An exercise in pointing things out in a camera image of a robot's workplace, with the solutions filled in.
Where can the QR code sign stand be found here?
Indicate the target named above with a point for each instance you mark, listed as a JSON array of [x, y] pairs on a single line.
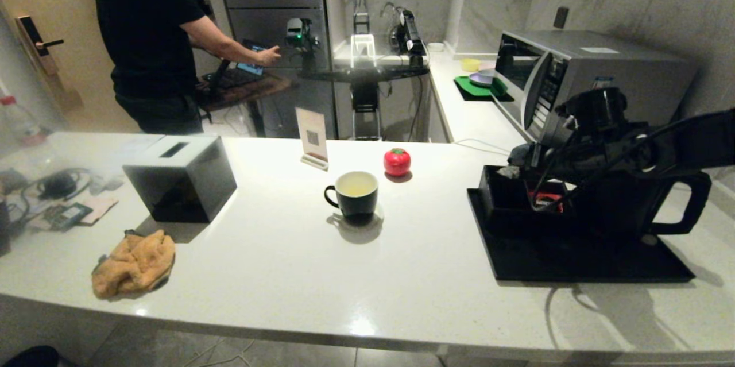
[[312, 134]]

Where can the red tomato-shaped timer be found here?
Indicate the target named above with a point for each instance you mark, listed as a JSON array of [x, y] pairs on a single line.
[[396, 162]]

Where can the brown wooden desk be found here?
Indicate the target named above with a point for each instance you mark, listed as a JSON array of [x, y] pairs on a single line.
[[258, 90]]

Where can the silver microwave oven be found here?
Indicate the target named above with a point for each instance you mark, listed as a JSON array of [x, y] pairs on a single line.
[[631, 80]]

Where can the pink paper card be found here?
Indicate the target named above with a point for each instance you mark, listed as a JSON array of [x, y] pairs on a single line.
[[103, 209]]

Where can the red coffee sachet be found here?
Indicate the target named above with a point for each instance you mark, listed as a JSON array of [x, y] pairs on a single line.
[[554, 201]]

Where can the yellow bowl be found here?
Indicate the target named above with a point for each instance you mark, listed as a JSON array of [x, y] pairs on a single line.
[[469, 64]]

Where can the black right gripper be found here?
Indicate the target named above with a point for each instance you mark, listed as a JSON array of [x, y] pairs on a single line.
[[563, 163]]

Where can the orange crumpled cloth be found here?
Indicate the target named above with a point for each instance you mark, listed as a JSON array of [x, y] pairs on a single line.
[[135, 266]]

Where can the black rectangular tray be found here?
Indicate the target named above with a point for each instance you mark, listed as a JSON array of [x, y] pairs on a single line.
[[545, 258]]

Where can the green silicone mat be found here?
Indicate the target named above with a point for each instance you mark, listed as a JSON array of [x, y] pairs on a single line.
[[471, 88]]

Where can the black mug white inside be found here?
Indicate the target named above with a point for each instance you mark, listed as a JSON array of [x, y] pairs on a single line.
[[356, 203]]

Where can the black wall socket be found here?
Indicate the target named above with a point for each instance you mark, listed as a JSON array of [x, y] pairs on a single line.
[[561, 16]]

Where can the person in black shirt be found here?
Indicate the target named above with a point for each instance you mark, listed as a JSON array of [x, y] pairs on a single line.
[[143, 28]]

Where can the robot arm green light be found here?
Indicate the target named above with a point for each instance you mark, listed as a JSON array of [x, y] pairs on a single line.
[[296, 30]]

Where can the chrome kitchen faucet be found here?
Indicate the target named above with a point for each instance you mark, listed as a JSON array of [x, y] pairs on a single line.
[[386, 8]]

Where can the black electric kettle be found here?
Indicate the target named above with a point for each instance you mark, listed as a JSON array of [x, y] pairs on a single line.
[[620, 212]]

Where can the clear bottle red cap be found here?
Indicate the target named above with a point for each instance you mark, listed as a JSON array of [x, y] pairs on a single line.
[[17, 123]]

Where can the open black laptop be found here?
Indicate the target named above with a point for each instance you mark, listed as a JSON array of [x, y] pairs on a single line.
[[250, 68]]

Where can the black white robot arm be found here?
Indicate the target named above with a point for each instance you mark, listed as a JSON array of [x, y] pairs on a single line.
[[409, 34]]

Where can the robot torso column lit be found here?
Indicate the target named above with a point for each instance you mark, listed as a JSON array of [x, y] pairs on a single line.
[[363, 47]]

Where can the black compartment organizer box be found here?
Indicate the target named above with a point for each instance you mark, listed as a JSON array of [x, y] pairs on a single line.
[[499, 200]]

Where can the black tissue box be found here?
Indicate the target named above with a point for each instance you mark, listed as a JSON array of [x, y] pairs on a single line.
[[184, 189]]

